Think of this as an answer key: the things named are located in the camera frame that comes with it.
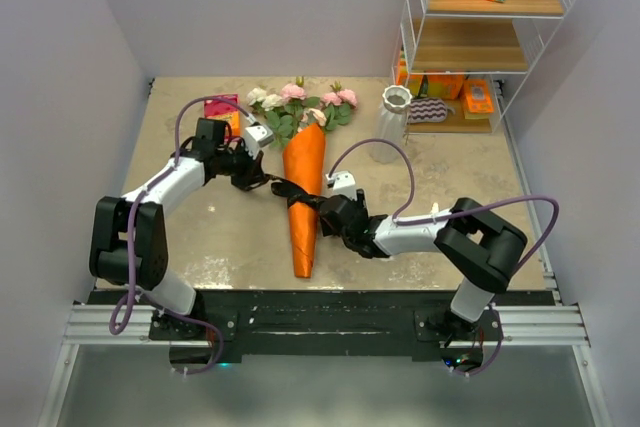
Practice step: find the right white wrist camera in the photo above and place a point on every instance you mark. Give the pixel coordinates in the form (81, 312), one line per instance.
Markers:
(341, 183)

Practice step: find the pink orange candy box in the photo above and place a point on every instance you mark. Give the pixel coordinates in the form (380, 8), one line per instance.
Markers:
(218, 110)

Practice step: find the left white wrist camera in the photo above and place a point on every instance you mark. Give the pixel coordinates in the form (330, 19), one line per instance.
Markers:
(256, 137)

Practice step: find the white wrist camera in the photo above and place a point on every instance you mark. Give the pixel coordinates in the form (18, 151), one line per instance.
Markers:
(341, 183)
(256, 137)

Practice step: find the yellow orange packet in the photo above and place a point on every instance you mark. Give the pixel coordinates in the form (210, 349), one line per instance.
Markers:
(476, 100)

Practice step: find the orange box bottom shelf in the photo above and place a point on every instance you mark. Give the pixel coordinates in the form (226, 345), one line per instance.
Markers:
(446, 87)

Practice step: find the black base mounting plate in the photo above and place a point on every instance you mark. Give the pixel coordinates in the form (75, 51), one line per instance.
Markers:
(408, 324)

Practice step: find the white wire shelf rack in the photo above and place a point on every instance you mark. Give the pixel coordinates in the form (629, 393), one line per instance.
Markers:
(499, 42)

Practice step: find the white faceted ceramic vase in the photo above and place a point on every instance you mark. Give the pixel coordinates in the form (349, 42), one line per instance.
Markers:
(391, 124)

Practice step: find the striped purple grey sleep mask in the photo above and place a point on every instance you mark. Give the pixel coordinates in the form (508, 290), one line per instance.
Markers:
(429, 110)

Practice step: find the orange paper flower wrap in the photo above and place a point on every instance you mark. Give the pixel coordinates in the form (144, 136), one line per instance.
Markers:
(303, 161)

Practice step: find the artificial rose bouquet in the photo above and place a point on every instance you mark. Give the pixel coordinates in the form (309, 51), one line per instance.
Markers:
(289, 111)

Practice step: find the black ribbon with gold text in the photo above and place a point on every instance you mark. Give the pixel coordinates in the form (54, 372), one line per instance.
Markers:
(295, 194)

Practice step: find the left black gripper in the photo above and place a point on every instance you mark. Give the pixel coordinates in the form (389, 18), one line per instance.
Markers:
(253, 173)

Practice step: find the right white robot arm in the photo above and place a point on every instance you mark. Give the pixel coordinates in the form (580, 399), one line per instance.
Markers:
(482, 246)

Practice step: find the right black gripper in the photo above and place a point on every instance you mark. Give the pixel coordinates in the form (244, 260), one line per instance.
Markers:
(359, 204)

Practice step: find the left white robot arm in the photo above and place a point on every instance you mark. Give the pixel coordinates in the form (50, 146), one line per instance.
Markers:
(129, 243)

